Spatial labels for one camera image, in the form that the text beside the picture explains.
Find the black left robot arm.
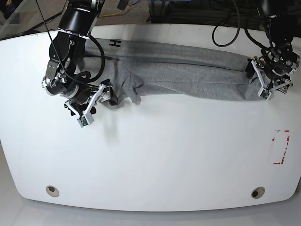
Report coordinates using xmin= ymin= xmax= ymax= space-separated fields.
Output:
xmin=244 ymin=0 xmax=300 ymax=81

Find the table cable grommet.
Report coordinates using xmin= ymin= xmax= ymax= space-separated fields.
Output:
xmin=46 ymin=186 xmax=59 ymax=198
xmin=251 ymin=187 xmax=265 ymax=199

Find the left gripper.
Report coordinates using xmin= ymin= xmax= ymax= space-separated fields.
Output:
xmin=245 ymin=58 xmax=285 ymax=85

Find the left table cable grommet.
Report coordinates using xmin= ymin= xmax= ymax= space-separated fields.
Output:
xmin=46 ymin=186 xmax=59 ymax=198

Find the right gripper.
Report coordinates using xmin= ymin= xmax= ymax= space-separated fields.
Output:
xmin=63 ymin=80 xmax=118 ymax=116

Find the yellow cable on floor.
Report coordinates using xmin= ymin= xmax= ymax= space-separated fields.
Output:
xmin=101 ymin=10 xmax=123 ymax=18

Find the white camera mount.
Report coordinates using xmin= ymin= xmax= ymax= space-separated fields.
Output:
xmin=249 ymin=56 xmax=293 ymax=100
xmin=67 ymin=84 xmax=104 ymax=128

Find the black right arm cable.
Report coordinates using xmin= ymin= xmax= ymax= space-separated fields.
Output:
xmin=35 ymin=0 xmax=106 ymax=83

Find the grey T-shirt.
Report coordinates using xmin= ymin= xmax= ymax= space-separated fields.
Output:
xmin=81 ymin=37 xmax=271 ymax=108

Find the red tape rectangle marking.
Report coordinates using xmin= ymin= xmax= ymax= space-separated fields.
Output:
xmin=270 ymin=130 xmax=290 ymax=165

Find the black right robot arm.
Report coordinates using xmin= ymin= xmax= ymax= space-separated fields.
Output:
xmin=42 ymin=0 xmax=105 ymax=116

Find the right table cable grommet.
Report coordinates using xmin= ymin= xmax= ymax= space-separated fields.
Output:
xmin=251 ymin=187 xmax=265 ymax=199

